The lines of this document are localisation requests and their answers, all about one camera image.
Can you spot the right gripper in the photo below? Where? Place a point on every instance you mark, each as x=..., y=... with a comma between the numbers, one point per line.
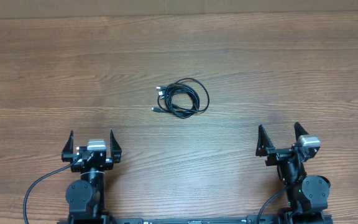
x=277, y=154

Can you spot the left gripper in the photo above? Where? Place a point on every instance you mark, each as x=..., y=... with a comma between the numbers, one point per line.
x=115, y=151

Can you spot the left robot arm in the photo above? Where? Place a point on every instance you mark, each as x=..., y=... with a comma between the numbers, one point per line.
x=86, y=196

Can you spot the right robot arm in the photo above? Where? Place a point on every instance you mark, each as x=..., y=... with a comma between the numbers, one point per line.
x=307, y=194

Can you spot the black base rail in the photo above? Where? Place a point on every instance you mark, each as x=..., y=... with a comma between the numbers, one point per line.
x=250, y=219

